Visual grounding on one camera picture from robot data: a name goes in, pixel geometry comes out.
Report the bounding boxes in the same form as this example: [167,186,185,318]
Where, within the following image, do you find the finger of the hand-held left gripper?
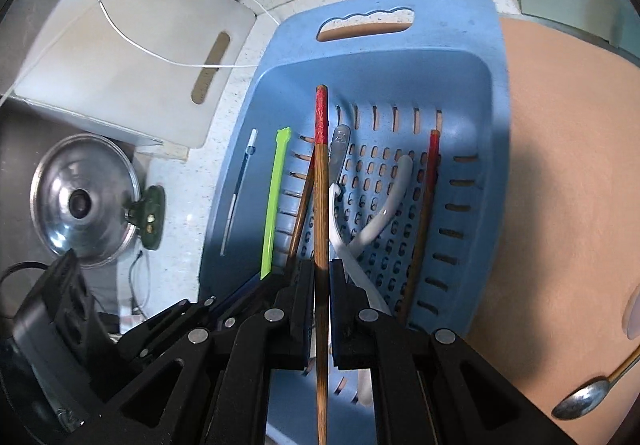
[117,296,221,361]
[215,272,296,328]

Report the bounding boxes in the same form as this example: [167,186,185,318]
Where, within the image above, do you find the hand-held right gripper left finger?
[102,261,316,445]

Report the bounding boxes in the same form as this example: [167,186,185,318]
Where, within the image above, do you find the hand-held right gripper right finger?
[329,259,576,445]

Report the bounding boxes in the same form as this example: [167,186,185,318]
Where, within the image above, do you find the white plastic spoons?
[327,182,396,316]

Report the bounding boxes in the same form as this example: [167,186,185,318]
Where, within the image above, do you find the red-tipped dark wooden chopstick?
[285,145,318,272]

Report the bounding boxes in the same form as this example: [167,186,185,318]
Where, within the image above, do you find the green silicone spoon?
[260,127,292,281]

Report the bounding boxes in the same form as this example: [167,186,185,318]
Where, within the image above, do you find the white ceramic spoon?
[350,155,413,248]
[622,290,640,341]

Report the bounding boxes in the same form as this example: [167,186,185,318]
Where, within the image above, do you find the metal spoon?
[552,350,640,421]

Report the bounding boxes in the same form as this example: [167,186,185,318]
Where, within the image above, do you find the blue plastic basket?
[197,0,511,445]

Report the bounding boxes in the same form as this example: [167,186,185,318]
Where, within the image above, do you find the steel pot lid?
[30,135,167,268]

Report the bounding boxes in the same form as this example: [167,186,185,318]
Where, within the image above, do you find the white cutting board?
[12,0,258,148]

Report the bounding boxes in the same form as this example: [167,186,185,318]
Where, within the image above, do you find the thin black cable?
[127,250,151,313]

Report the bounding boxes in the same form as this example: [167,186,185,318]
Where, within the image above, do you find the white cable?
[0,0,281,100]

